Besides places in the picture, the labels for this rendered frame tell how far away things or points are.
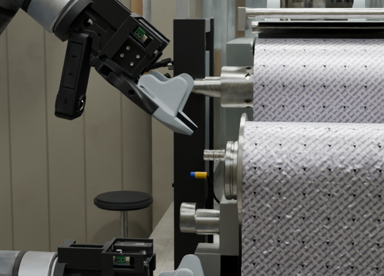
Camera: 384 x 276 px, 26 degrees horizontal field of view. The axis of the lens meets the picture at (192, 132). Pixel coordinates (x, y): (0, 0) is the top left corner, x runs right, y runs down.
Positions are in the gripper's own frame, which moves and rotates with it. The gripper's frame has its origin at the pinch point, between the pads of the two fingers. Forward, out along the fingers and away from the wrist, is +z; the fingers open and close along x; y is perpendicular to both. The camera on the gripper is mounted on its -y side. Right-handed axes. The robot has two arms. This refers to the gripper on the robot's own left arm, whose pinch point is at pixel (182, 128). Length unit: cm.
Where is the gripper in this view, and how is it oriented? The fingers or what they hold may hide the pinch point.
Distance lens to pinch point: 105.7
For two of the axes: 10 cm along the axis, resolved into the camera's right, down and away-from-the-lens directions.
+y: 6.4, -7.5, -1.9
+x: 1.2, -1.4, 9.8
